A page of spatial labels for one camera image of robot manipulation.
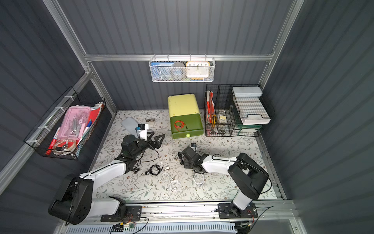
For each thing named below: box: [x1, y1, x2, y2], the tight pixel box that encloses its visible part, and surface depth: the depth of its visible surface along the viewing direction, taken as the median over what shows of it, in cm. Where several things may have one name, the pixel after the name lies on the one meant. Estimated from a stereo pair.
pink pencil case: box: [57, 105, 92, 141], surface depth 73 cm
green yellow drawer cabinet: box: [167, 93, 205, 139], surface depth 93 cm
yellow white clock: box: [186, 60, 211, 80], surface depth 91 cm
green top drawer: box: [169, 113, 205, 139], surface depth 93 cm
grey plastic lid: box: [121, 117, 139, 137], surface depth 114 cm
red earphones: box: [174, 120, 188, 133], surface depth 93 cm
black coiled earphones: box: [144, 164, 164, 176], surface depth 89 cm
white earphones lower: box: [169, 179, 182, 192], surface depth 84 cm
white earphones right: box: [193, 172, 205, 187], surface depth 86 cm
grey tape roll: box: [169, 61, 187, 80], surface depth 88 cm
